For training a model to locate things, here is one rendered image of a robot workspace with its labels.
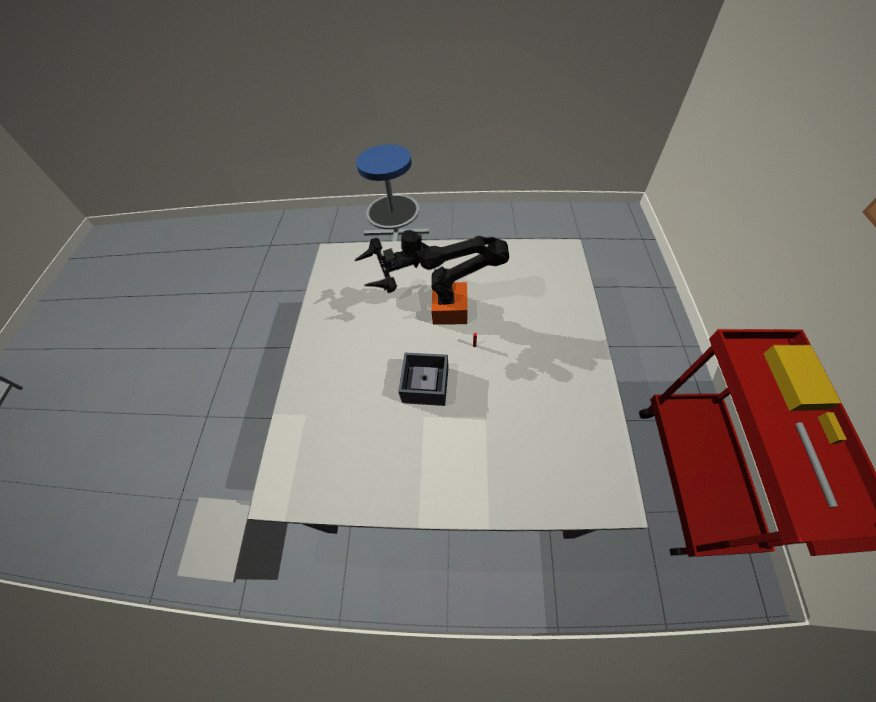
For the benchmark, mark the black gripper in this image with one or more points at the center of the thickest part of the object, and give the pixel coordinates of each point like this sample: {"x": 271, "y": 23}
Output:
{"x": 388, "y": 283}

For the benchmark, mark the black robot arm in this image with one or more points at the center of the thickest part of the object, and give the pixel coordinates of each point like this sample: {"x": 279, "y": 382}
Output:
{"x": 415, "y": 252}

